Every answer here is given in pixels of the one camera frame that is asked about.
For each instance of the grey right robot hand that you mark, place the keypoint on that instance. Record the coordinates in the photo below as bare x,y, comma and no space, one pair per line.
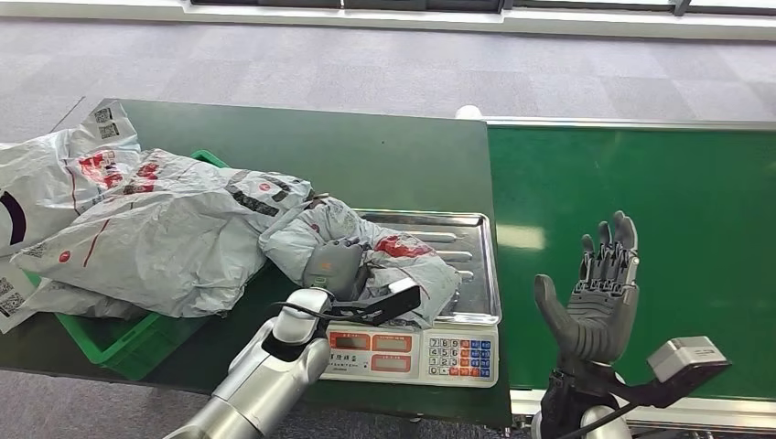
597,315

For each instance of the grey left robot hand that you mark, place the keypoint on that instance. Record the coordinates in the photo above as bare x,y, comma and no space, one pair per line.
333,266

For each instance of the grey package with red print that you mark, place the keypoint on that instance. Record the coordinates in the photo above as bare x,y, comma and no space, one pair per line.
400,266

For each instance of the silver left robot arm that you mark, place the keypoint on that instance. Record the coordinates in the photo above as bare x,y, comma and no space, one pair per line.
267,382

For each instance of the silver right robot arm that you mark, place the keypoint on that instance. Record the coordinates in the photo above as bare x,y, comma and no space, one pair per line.
564,400

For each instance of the green conveyor belt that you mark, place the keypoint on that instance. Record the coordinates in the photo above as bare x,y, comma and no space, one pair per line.
667,182

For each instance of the large grey package black stripes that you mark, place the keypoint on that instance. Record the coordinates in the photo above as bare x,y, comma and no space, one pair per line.
170,242

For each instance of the white conveyor roller cap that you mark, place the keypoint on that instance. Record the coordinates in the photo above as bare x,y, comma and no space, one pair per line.
468,112

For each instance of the crumpled grey package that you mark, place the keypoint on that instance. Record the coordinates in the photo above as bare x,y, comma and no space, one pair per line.
66,303

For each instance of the grey package with QR labels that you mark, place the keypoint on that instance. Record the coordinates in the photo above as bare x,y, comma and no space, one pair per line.
42,182

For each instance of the white scale with steel tray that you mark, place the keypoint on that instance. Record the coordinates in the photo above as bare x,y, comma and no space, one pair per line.
473,266

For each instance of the green plastic crate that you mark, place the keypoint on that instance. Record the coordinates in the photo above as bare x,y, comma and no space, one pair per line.
121,345

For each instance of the white window sill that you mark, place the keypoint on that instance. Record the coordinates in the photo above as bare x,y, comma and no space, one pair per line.
606,23

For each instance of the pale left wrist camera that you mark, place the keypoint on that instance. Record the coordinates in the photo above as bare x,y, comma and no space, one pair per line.
400,298

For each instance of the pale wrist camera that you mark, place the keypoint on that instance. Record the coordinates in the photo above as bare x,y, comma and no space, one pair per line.
685,357
400,298

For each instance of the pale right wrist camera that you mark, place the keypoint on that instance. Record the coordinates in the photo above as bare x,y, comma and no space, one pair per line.
685,357

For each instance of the silver conveyor side rail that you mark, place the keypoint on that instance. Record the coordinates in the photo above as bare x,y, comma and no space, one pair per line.
727,415
636,123

